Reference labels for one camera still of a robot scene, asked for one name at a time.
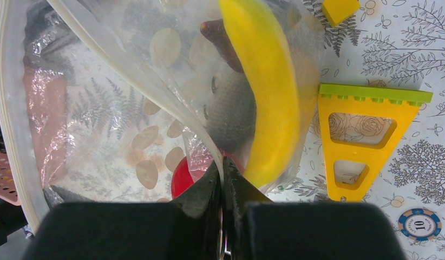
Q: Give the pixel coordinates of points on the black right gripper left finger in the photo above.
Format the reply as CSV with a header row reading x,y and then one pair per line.
x,y
187,227

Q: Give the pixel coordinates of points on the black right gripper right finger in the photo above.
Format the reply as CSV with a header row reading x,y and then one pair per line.
x,y
258,228

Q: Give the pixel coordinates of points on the yellow toy banana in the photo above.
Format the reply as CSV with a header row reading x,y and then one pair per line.
x,y
263,51

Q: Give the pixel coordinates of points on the grey toy fish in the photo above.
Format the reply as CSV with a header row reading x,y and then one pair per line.
x,y
231,114

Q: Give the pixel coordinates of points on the clear zip top bag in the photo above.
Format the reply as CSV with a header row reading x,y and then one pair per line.
x,y
100,100

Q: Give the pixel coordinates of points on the dark red toy fig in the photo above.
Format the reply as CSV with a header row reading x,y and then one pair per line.
x,y
215,32

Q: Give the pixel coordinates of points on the yellow triangle toy block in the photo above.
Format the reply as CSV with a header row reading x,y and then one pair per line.
x,y
360,126

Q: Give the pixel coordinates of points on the yellow toy brick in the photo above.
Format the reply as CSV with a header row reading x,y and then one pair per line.
x,y
336,11

